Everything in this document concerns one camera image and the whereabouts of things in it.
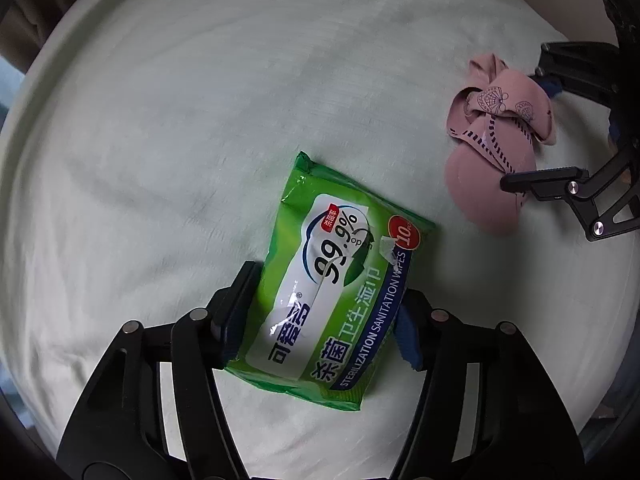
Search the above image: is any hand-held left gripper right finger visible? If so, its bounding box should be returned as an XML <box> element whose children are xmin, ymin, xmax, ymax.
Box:
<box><xmin>394</xmin><ymin>287</ymin><xmax>587</xmax><ymax>480</ymax></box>

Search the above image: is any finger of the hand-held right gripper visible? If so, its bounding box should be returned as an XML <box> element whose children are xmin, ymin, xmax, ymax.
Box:
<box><xmin>500</xmin><ymin>137</ymin><xmax>640</xmax><ymax>244</ymax></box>
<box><xmin>534</xmin><ymin>41</ymin><xmax>627</xmax><ymax>107</ymax></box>

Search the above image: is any pale pink printed cloth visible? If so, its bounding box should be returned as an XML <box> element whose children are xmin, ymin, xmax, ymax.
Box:
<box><xmin>444</xmin><ymin>52</ymin><xmax>559</xmax><ymax>237</ymax></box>

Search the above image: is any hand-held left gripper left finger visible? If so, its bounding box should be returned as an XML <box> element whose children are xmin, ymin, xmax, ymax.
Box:
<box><xmin>55</xmin><ymin>260</ymin><xmax>266</xmax><ymax>480</ymax></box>

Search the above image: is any green wet wipes packet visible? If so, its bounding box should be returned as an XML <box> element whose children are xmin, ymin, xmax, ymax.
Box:
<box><xmin>222</xmin><ymin>151</ymin><xmax>441</xmax><ymax>400</ymax></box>

